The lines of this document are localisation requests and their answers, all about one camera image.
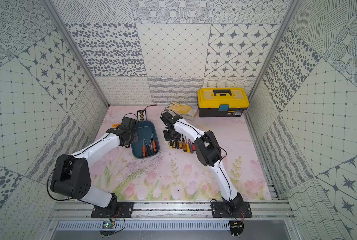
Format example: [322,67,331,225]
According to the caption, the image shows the yellow work gloves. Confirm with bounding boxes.
[165,102,197,121]

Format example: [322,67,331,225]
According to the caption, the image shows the clear blue red screwdriver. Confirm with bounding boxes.
[188,140,193,154]

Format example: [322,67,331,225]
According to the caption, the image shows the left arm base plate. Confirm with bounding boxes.
[91,202,135,219]

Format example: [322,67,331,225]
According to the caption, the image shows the wooden orange handle screwdriver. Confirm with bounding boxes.
[182,136,187,152]

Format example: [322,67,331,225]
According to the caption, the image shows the large orange black screwdriver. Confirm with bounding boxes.
[142,137,146,157]

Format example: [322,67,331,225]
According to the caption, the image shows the teal plastic storage tray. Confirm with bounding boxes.
[131,121,160,159]

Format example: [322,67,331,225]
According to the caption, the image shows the aluminium rail frame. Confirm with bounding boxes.
[49,200,295,221]

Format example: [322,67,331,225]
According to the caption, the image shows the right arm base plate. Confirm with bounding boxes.
[209,200,252,219]

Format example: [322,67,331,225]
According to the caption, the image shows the yellow black toolbox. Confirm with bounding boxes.
[197,88,249,118]

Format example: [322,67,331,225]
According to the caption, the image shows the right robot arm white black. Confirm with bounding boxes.
[161,111,244,212]

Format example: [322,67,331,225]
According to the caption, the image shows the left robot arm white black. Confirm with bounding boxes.
[47,117,138,214]

